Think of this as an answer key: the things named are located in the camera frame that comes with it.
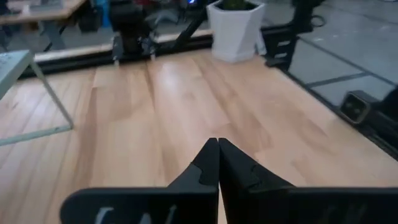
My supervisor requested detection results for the black rail bracket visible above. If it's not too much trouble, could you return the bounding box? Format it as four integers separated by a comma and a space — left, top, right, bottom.
263, 30, 300, 72

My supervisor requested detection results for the cactus in white pot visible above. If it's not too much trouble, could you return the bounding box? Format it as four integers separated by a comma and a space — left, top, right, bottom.
206, 0, 267, 64

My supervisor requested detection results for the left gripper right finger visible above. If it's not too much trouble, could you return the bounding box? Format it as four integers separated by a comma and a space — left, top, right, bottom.
218, 138, 398, 224

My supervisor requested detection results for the wooden desk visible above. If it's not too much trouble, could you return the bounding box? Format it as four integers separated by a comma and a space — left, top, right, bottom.
0, 0, 87, 52

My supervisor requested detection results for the black cable loop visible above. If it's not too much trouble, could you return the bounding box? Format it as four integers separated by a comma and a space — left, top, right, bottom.
310, 14, 326, 29

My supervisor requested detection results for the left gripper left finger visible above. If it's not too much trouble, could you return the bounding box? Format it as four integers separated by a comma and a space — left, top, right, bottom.
59, 138, 220, 224

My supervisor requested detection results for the small black box camera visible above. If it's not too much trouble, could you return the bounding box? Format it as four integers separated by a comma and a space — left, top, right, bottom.
338, 90, 379, 125

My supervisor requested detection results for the mint green perforated shelf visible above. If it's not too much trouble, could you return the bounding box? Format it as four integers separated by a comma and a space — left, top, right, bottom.
0, 49, 75, 147

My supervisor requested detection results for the black aluminium rig frame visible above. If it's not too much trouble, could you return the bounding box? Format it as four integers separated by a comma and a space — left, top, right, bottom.
18, 0, 398, 161

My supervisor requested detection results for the green cactus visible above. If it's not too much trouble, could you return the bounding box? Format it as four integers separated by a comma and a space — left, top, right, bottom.
221, 0, 250, 11

